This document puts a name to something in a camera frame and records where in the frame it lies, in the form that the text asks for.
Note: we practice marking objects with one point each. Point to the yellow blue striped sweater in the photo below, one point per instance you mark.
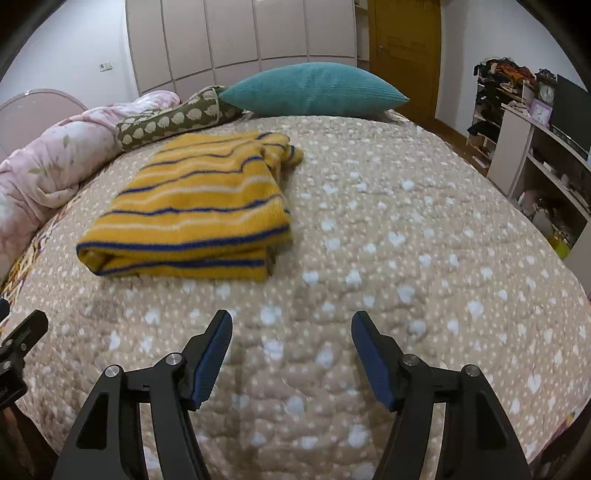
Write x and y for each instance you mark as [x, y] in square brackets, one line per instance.
[204, 207]

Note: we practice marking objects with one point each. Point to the black flat television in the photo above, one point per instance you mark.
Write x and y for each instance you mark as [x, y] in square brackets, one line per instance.
[571, 114]

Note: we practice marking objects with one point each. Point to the pale pink wardrobe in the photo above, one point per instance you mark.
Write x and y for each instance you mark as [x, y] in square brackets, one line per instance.
[185, 45]

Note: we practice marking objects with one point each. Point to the brown wooden door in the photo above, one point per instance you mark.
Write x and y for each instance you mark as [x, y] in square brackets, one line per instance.
[405, 50]

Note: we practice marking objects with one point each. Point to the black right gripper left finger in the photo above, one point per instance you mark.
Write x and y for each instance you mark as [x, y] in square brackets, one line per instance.
[105, 441]

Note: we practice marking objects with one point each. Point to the teal knitted pillow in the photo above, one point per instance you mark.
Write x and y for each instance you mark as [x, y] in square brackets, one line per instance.
[316, 88]

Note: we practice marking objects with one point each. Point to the purple square clock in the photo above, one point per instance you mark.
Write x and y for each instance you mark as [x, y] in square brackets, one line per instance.
[540, 112]

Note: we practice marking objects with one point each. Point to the olive hedgehog bolster pillow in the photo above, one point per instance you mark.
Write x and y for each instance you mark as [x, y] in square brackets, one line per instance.
[204, 109]

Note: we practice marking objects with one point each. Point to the pink rounded headboard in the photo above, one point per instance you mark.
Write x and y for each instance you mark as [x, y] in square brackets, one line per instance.
[26, 116]

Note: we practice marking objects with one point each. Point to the shelf with piled clothes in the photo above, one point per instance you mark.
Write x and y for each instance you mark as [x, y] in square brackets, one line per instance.
[500, 82]

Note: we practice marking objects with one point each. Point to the pink floral fleece blanket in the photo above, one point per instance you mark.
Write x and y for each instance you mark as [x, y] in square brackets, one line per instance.
[39, 178]

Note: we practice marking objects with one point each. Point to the dark ornate table clock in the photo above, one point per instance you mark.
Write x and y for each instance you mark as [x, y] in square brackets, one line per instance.
[546, 86]

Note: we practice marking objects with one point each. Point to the beige heart quilted bedspread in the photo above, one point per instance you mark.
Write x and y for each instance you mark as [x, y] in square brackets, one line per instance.
[386, 219]

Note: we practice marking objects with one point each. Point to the white tv cabinet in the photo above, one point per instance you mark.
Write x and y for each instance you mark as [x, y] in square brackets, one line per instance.
[544, 177]

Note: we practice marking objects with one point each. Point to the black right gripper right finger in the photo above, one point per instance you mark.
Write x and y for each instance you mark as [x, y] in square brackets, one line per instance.
[478, 442]

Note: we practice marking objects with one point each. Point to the colourful geometric patterned blanket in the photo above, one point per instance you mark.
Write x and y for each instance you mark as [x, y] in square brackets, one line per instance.
[17, 275]

